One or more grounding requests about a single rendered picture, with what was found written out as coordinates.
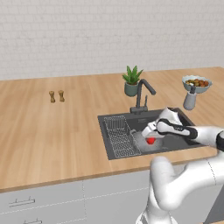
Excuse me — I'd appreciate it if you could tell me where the wooden shaker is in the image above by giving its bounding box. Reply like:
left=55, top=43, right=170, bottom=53
left=57, top=89, right=66, bottom=103
left=48, top=90, right=57, bottom=104

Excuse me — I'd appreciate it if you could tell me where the white drawer front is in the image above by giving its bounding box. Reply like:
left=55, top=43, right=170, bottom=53
left=0, top=199, right=88, bottom=224
left=0, top=179, right=86, bottom=216

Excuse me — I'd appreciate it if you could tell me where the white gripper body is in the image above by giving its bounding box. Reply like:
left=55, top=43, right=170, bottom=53
left=141, top=122, right=161, bottom=139

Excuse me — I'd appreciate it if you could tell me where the grey soap dispenser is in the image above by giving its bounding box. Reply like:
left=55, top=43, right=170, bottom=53
left=182, top=85, right=198, bottom=111

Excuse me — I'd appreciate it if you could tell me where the wire dish rack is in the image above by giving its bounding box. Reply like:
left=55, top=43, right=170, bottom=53
left=102, top=115, right=143, bottom=159

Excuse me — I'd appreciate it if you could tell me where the green potted plant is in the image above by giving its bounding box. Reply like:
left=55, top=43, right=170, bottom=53
left=122, top=65, right=144, bottom=98

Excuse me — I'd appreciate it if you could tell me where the silver drawer handle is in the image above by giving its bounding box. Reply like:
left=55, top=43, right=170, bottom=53
left=22, top=218, right=44, bottom=224
left=8, top=197, right=37, bottom=208

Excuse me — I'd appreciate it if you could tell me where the white cupboard door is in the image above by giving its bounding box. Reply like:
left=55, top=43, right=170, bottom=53
left=82, top=170, right=154, bottom=224

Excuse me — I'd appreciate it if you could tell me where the dark grey sink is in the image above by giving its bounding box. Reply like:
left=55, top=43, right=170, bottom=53
left=97, top=108, right=206, bottom=161

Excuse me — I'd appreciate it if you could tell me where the dark grey sink faucet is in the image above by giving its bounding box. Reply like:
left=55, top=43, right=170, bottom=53
left=129, top=78, right=158, bottom=116

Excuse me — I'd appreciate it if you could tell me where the grey bowl of food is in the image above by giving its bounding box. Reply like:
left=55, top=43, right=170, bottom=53
left=181, top=74, right=214, bottom=95

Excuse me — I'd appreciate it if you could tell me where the grey colander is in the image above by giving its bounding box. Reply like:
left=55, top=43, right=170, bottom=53
left=129, top=129, right=168, bottom=154

